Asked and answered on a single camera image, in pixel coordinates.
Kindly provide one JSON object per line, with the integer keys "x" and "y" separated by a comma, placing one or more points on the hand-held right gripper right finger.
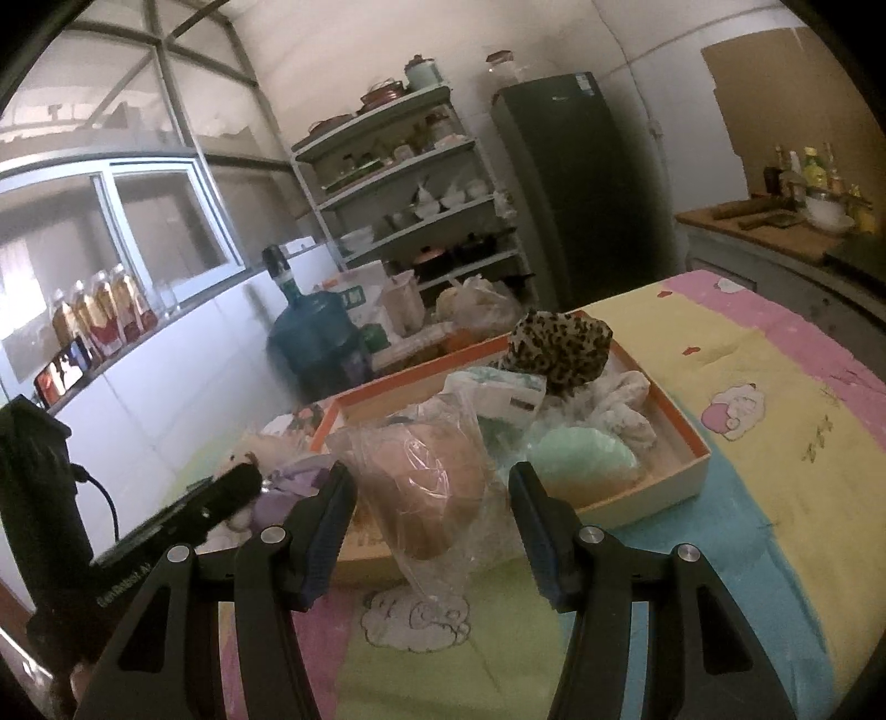
{"x": 547, "y": 533}

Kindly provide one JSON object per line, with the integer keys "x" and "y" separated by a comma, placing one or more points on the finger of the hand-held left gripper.
{"x": 228, "y": 488}

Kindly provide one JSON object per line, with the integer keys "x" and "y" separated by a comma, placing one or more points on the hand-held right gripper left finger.
{"x": 325, "y": 533}

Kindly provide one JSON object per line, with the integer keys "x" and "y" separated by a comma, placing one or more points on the green sponge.
{"x": 585, "y": 457}

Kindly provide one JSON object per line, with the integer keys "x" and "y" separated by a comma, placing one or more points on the peach sponge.
{"x": 429, "y": 484}

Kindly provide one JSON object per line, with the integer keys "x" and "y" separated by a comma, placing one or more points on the mint patterned tissue pack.
{"x": 495, "y": 394}

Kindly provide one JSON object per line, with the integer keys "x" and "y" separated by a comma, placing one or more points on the white floral cloth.
{"x": 626, "y": 408}

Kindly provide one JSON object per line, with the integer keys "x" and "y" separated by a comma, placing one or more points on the orange rimmed shallow box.
{"x": 664, "y": 443}

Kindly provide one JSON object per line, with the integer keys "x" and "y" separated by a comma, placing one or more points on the leopard print cloth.
{"x": 561, "y": 353}

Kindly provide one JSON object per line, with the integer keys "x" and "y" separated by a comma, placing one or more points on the plush bear purple dress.
{"x": 284, "y": 478}

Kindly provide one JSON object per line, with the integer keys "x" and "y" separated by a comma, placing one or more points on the floral gift box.
{"x": 301, "y": 419}

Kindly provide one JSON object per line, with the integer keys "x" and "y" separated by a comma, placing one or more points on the smartphone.
{"x": 64, "y": 370}

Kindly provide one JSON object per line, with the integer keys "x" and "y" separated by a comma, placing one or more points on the blue water jug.
{"x": 315, "y": 339}

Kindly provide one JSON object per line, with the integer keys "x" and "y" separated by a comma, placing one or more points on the amber liquid plastic bottle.
{"x": 66, "y": 318}
{"x": 109, "y": 308}
{"x": 135, "y": 298}
{"x": 86, "y": 315}

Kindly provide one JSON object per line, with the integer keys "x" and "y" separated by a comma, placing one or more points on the clear drinking glass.
{"x": 169, "y": 299}

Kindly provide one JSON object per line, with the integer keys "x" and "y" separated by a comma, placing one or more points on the clear lidded food box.
{"x": 422, "y": 346}

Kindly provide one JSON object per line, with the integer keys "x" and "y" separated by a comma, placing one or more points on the black water jug pump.
{"x": 279, "y": 266}

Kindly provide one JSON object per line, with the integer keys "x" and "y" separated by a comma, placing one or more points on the white paper bag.
{"x": 356, "y": 291}

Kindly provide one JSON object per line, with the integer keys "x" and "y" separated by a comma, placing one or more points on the translucent plastic bag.
{"x": 477, "y": 304}

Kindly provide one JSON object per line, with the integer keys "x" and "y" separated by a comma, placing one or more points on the sliding window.
{"x": 152, "y": 208}

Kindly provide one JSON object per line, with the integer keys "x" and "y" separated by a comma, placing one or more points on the kitchen counter cabinet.
{"x": 761, "y": 277}

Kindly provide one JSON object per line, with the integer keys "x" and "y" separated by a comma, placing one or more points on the dark green fridge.
{"x": 581, "y": 194}

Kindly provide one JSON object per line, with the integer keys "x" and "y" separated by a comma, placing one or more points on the row of white bowls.
{"x": 450, "y": 197}

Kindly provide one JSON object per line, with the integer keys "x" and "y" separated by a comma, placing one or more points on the wooden rolling pin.
{"x": 744, "y": 208}

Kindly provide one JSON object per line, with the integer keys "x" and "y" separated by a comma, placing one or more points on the pale green shelf rack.
{"x": 394, "y": 145}

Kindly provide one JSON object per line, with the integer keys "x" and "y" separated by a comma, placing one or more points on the red stacked pots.
{"x": 382, "y": 95}

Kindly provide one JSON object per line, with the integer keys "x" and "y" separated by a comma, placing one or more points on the white bowl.
{"x": 829, "y": 214}

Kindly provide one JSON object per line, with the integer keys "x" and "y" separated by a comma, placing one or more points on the row of condiment bottles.
{"x": 817, "y": 169}

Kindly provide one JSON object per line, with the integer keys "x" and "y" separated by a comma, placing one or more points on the teal enamel jar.
{"x": 423, "y": 75}

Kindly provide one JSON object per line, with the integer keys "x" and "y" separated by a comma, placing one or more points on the glass jar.
{"x": 505, "y": 69}

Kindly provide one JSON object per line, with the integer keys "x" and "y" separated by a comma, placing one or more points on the cardboard wall sheet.
{"x": 768, "y": 104}

